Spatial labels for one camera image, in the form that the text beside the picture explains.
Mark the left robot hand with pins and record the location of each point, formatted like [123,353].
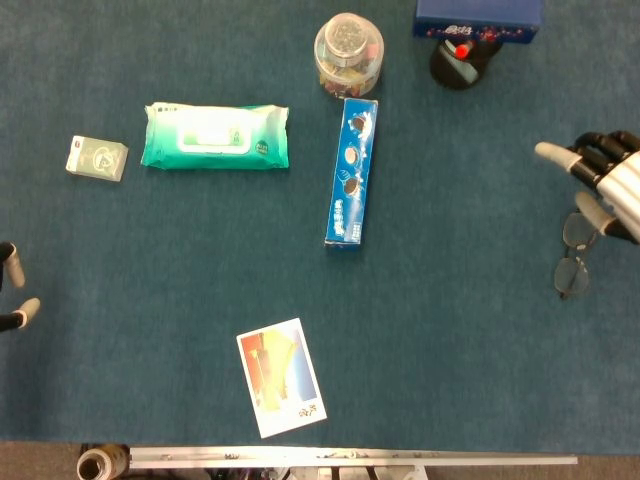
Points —
[16,270]

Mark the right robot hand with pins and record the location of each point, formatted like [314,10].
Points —
[617,180]

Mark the eyeglasses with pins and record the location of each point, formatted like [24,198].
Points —
[570,280]

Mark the black round device red button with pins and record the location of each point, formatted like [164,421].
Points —
[447,75]

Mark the red capped marker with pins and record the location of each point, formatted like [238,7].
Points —
[462,50]

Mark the brown tape roll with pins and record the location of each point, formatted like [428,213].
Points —
[95,467]

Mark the dark blue rectangular box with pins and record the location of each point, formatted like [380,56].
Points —
[475,15]

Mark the teal table cloth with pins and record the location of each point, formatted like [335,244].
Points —
[450,325]

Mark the green wet wipes pack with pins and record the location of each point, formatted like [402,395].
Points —
[215,150]

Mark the blue cookie box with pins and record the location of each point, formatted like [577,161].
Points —
[352,175]

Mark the large clear candy jar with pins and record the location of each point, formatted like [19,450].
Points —
[350,80]

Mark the white bordered postcard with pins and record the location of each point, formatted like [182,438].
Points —
[280,380]

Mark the small clear plastic jar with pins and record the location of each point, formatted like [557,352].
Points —
[345,37]

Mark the aluminium rail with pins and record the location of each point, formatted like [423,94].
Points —
[350,456]

